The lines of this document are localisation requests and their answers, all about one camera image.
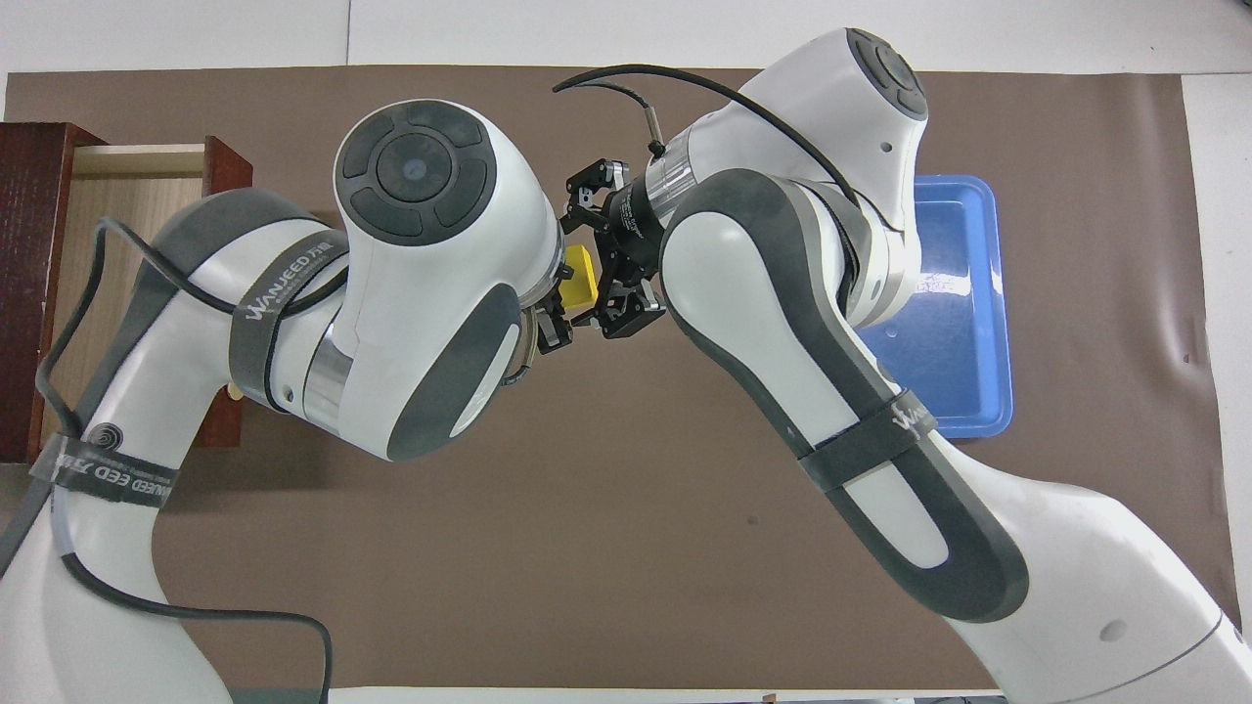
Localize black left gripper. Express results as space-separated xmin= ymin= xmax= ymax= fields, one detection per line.
xmin=528 ymin=293 xmax=576 ymax=356

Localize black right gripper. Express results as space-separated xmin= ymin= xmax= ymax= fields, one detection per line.
xmin=563 ymin=156 xmax=678 ymax=341

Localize yellow cube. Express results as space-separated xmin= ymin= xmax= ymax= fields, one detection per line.
xmin=561 ymin=244 xmax=601 ymax=318

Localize wooden drawer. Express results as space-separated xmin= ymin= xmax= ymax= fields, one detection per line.
xmin=39 ymin=136 xmax=254 ymax=450

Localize brown table mat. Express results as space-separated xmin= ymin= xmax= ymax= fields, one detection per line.
xmin=0 ymin=65 xmax=1226 ymax=689

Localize blue plastic tray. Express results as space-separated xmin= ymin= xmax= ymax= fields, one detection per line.
xmin=853 ymin=174 xmax=1014 ymax=440

